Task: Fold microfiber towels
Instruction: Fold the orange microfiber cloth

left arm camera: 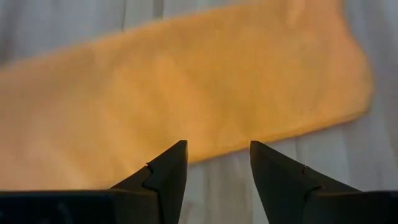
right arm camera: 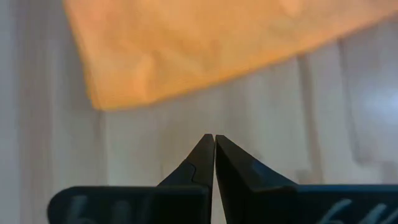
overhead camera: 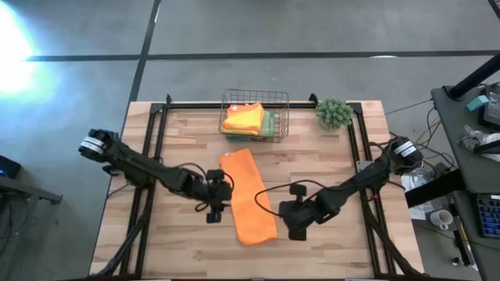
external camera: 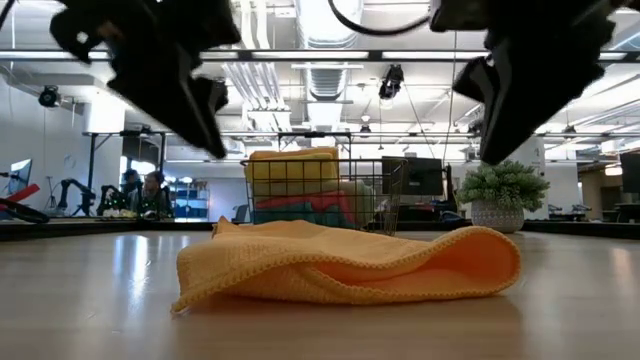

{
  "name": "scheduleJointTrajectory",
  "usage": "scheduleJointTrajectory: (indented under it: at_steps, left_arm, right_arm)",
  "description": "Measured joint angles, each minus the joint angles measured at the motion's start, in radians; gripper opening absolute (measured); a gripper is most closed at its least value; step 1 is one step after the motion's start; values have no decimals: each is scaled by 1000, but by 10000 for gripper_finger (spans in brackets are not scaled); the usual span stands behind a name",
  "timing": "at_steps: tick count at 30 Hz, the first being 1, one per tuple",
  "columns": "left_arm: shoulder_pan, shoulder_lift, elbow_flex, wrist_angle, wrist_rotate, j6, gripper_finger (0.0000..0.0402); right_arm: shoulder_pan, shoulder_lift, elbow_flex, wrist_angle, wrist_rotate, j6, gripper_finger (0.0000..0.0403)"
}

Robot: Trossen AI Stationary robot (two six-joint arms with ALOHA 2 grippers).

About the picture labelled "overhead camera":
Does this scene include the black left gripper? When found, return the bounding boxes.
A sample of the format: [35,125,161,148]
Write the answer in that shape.
[193,179,234,225]

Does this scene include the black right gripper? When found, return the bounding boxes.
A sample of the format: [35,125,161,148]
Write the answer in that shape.
[278,198,318,242]

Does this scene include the orange microfiber towel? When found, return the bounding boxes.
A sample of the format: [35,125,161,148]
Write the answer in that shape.
[221,102,266,133]
[219,148,279,247]

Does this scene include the teal microfiber towel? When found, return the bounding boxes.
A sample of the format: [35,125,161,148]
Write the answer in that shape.
[225,134,271,143]

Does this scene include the green microfiber towel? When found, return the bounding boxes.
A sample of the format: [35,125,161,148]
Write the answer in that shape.
[259,109,277,138]

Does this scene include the green plant in white pot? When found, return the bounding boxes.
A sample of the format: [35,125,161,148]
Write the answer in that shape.
[315,96,355,132]

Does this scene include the white paper sheets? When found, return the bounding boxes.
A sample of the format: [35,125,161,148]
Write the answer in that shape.
[402,173,430,222]

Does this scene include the white mug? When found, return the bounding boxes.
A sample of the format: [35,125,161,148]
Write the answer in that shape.
[429,209,454,231]

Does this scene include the grey side desk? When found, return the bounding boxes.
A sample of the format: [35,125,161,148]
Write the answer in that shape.
[404,84,500,281]

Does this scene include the black keyboard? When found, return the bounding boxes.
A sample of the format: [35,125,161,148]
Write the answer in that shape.
[476,194,500,240]

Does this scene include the black equipment cart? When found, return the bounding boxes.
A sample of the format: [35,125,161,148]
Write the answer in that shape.
[0,154,63,281]

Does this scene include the clear plastic wrap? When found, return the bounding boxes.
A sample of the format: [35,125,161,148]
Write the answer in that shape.
[457,124,500,161]

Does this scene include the small teal box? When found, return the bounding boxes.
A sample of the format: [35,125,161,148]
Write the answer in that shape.
[466,94,490,112]

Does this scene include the black flat device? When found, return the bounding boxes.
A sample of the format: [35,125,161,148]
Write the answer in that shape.
[478,84,500,130]

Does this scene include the black round pole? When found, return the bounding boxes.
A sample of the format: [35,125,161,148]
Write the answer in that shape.
[447,52,500,101]

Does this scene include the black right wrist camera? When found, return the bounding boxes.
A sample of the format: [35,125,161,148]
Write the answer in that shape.
[288,183,308,198]

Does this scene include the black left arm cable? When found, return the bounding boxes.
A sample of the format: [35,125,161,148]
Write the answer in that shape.
[177,162,235,214]

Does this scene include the black aluminium table frame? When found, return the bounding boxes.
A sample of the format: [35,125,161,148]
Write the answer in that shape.
[103,93,425,281]

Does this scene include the black wire basket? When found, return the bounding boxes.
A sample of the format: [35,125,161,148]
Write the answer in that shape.
[217,88,291,144]

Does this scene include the tangled cable bundle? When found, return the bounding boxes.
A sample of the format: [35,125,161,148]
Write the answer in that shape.
[384,105,458,173]

